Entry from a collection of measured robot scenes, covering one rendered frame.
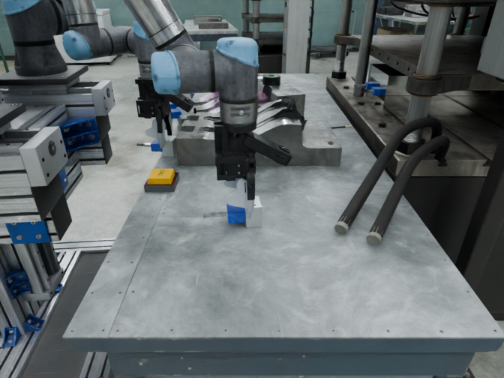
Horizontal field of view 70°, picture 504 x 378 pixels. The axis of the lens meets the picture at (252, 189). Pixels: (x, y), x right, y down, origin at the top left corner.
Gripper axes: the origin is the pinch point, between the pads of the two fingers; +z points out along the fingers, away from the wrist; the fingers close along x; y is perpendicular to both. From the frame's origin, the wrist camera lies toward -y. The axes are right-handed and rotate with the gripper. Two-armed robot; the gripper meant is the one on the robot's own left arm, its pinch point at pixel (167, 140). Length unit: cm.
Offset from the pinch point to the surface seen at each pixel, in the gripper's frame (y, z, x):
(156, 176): -4.3, 0.9, 23.6
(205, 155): -14.1, 1.2, 8.0
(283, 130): -37.6, -6.9, 5.4
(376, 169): -62, -3, 21
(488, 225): -100, 19, 10
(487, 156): -106, 6, -13
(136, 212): -3.2, 4.6, 35.9
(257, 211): -33, 0, 39
